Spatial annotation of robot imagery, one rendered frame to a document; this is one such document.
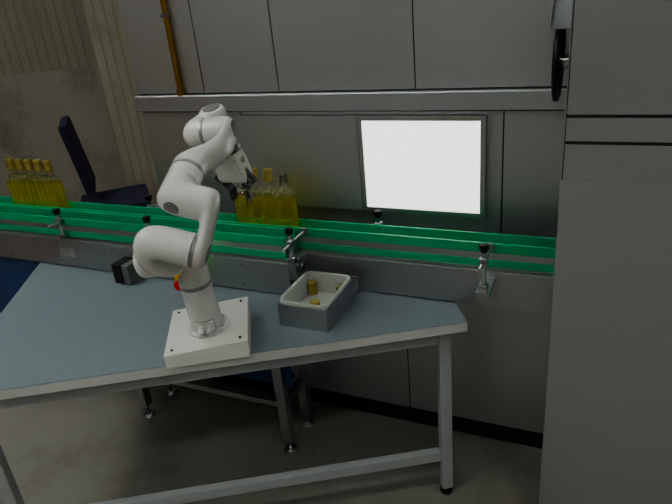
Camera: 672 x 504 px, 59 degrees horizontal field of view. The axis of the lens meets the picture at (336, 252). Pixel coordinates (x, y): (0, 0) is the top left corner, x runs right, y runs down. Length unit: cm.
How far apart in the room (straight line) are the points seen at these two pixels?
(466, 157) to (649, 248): 64
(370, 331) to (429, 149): 63
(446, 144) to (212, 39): 92
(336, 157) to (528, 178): 65
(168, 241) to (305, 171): 88
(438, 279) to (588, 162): 64
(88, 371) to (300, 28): 128
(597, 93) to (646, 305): 56
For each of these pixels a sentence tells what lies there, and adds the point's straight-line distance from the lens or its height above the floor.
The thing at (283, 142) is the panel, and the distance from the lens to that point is 221.
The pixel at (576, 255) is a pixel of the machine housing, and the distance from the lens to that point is 168.
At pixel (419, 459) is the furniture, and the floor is 18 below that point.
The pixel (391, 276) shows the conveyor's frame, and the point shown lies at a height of 82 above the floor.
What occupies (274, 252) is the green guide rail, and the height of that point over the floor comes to 91.
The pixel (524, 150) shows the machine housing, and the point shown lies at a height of 121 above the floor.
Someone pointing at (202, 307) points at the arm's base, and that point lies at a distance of 182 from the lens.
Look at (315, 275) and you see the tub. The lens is 205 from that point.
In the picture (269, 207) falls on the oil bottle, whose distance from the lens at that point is 215.
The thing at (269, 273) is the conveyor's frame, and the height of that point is 83.
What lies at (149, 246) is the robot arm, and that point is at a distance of 145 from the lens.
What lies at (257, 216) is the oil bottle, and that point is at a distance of 219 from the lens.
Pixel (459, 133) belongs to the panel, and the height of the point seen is 126.
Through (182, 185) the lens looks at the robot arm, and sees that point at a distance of 145.
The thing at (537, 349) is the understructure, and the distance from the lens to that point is 228.
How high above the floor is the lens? 174
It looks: 24 degrees down
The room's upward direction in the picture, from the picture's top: 6 degrees counter-clockwise
